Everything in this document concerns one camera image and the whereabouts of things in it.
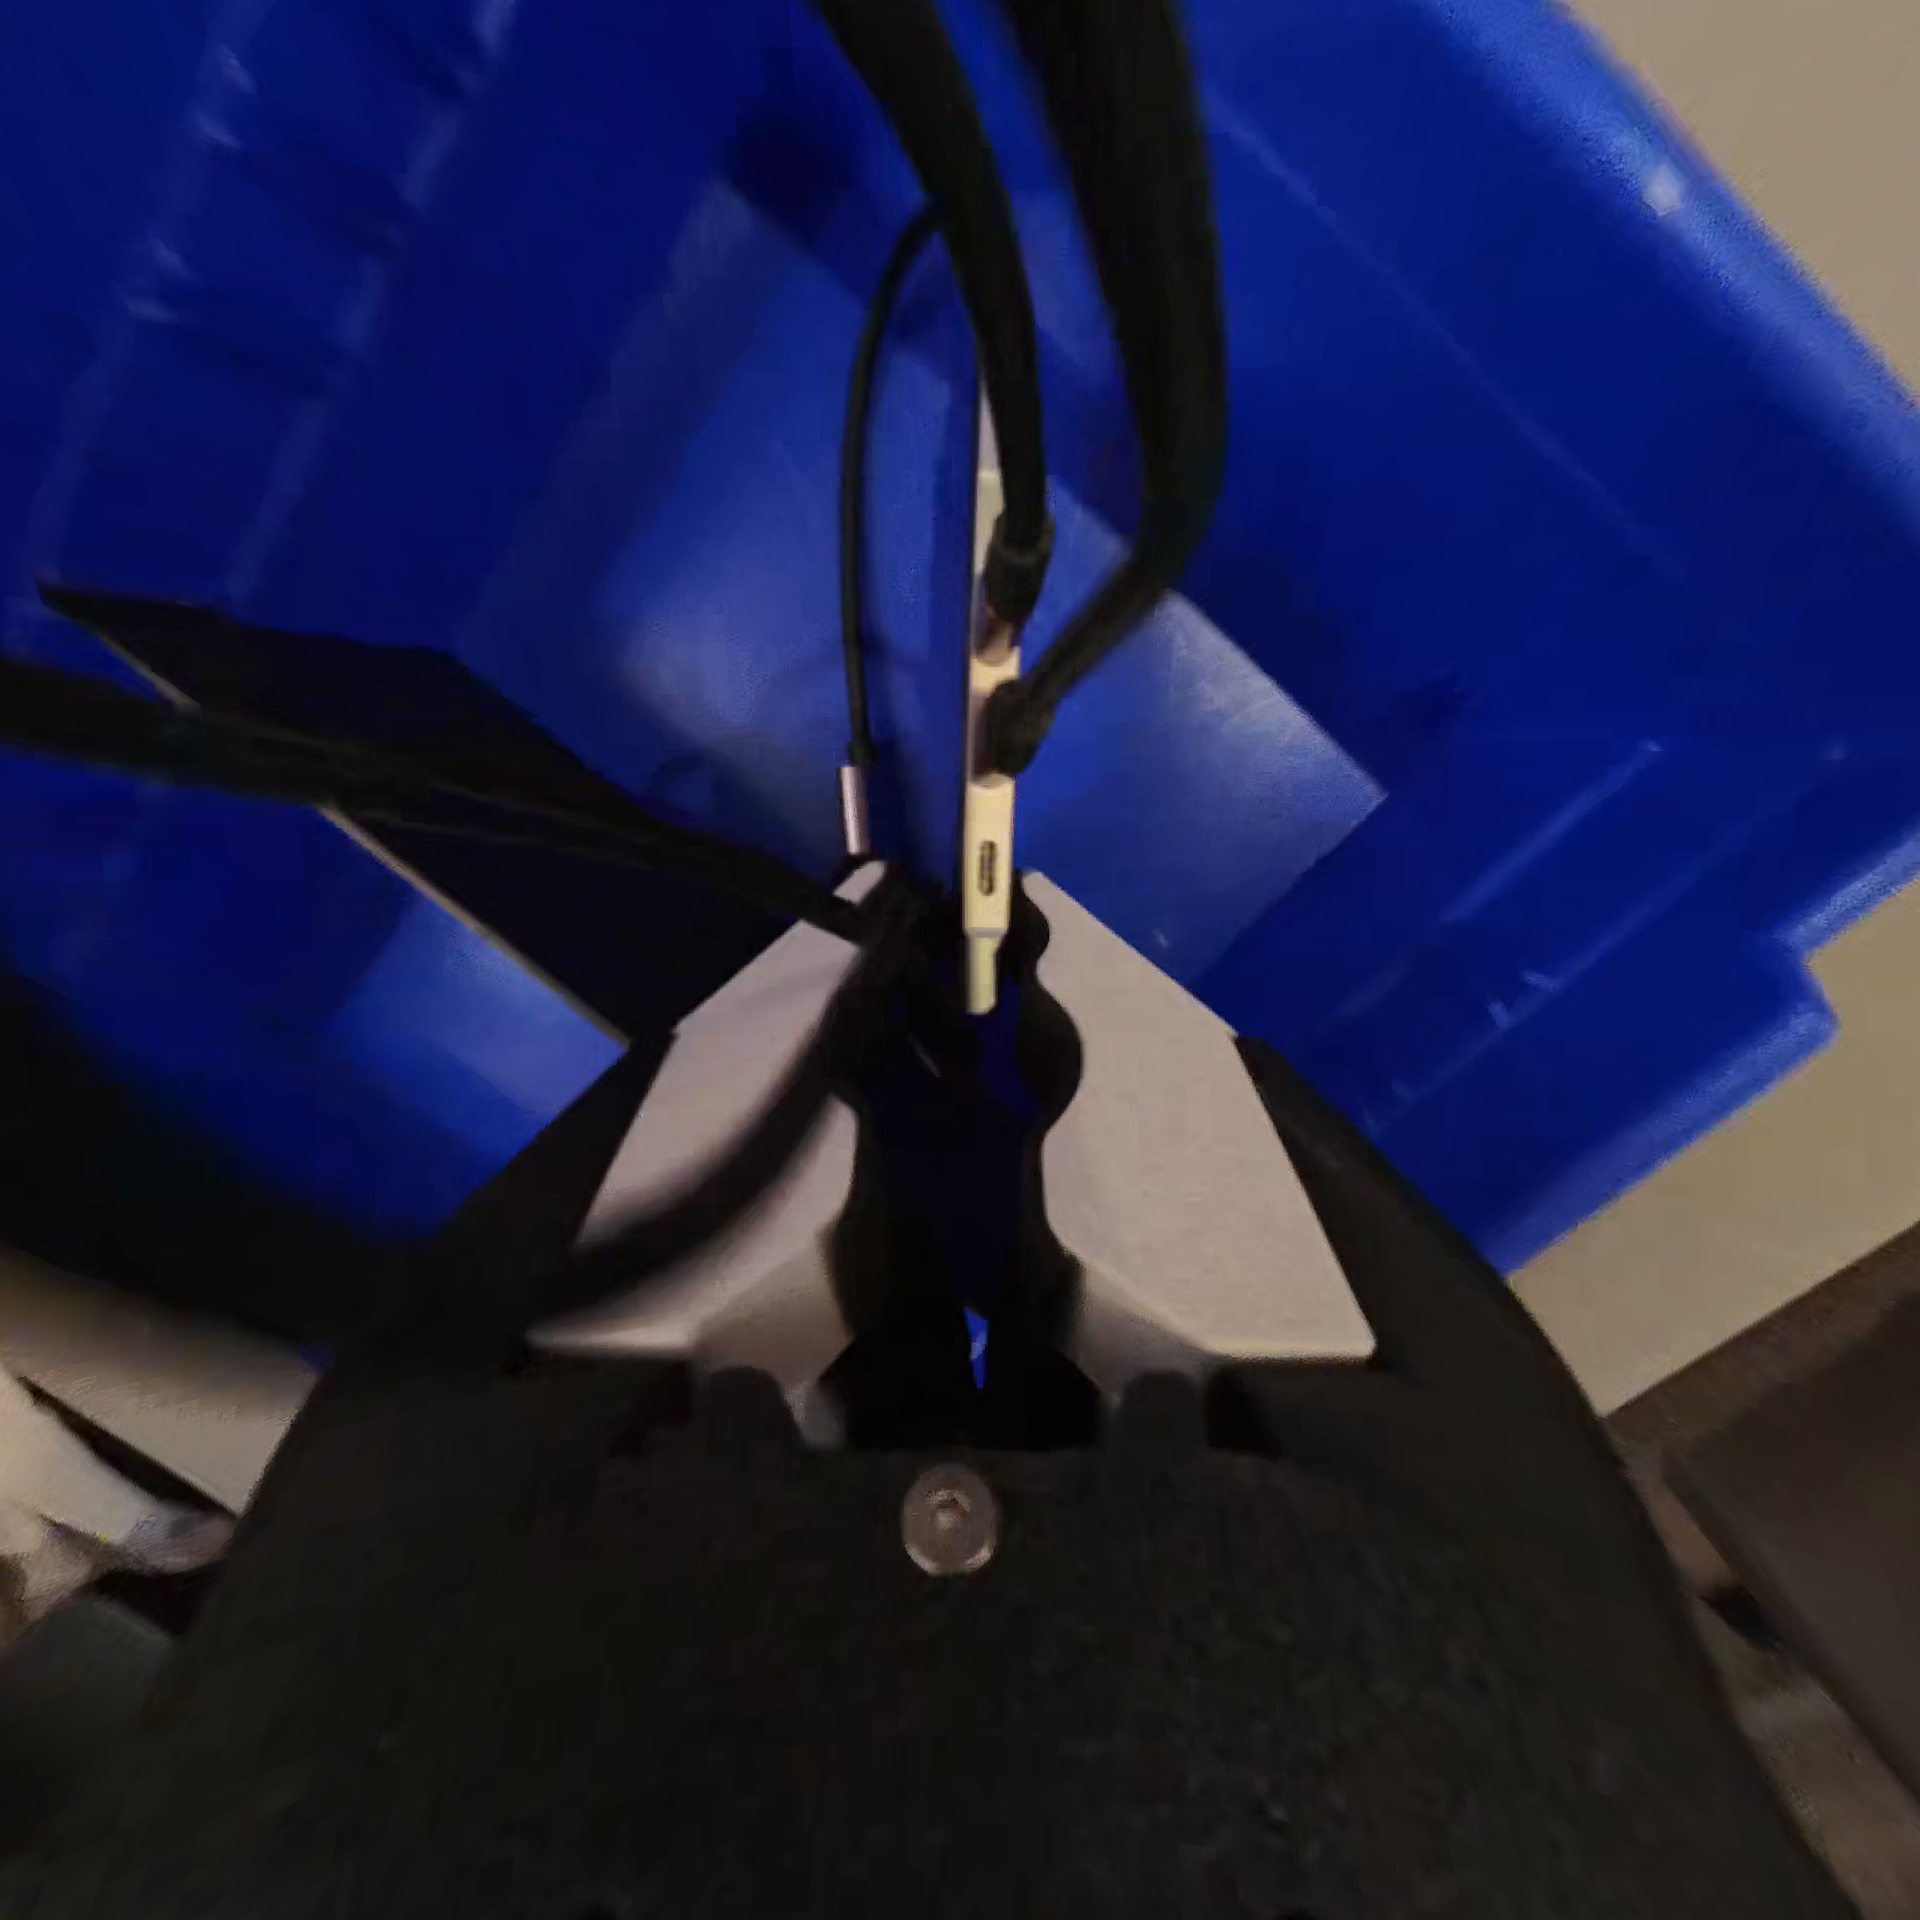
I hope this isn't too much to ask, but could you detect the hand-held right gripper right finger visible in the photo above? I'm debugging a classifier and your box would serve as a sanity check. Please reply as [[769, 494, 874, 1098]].
[[1003, 870, 1377, 1381]]

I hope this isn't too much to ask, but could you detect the grey USB hub with cable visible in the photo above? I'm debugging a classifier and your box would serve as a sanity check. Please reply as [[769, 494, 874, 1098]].
[[833, 202, 1044, 1021]]

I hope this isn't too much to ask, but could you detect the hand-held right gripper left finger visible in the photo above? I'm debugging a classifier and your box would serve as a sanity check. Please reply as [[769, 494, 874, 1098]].
[[528, 864, 901, 1450]]

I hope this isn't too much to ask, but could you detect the blue plastic bin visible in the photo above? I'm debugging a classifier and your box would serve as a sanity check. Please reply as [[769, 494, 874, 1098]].
[[0, 0, 1920, 1361]]

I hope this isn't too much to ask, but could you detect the grey desk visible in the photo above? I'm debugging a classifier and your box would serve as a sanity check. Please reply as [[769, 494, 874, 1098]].
[[0, 0, 1920, 1519]]

